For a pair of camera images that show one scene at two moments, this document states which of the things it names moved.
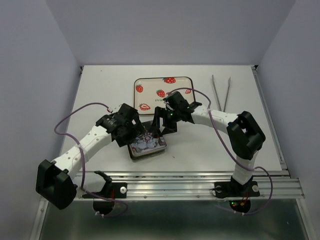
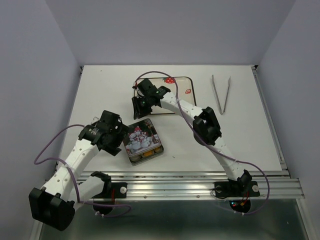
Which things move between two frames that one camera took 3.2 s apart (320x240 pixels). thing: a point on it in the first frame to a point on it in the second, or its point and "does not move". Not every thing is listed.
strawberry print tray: (149, 92) does not move
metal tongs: (217, 94) does not move
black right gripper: (159, 112) to (138, 112)
